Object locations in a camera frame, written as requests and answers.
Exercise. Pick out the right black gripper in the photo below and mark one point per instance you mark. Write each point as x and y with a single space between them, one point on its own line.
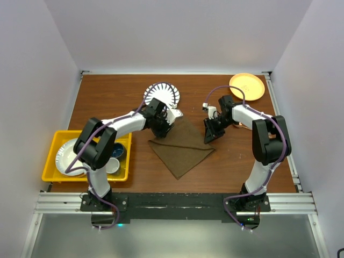
211 133

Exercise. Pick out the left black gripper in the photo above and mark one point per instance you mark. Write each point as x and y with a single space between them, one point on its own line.
162 133

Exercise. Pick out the brown cloth napkin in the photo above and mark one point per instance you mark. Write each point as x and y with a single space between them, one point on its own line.
182 149

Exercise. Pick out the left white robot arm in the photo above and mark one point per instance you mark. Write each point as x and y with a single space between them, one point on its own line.
94 146

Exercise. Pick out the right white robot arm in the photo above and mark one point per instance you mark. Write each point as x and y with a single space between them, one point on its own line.
270 145

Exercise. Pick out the copper spoon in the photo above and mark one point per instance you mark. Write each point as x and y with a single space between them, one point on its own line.
240 125

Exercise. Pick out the white blue striped plate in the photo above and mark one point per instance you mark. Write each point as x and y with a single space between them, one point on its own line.
164 92

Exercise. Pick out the dark blue mug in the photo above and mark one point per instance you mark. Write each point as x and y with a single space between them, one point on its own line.
119 151

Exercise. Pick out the orange plate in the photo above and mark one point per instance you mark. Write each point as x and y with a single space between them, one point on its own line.
251 85

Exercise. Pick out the white grey mug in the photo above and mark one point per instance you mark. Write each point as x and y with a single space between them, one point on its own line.
113 166

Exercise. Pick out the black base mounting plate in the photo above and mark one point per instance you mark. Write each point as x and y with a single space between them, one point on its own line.
225 215

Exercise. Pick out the white paper plate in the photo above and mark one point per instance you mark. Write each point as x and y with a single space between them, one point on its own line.
65 156

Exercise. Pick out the yellow plastic bin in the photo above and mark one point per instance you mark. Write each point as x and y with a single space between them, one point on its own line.
51 174

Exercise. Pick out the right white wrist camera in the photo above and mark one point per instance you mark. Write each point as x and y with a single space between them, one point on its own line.
211 111

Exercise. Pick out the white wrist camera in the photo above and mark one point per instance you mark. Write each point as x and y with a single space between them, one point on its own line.
172 115
211 111

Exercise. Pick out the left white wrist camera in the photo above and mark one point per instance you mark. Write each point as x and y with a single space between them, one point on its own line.
172 115

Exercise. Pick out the aluminium frame rail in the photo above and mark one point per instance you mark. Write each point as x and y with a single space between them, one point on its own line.
275 203

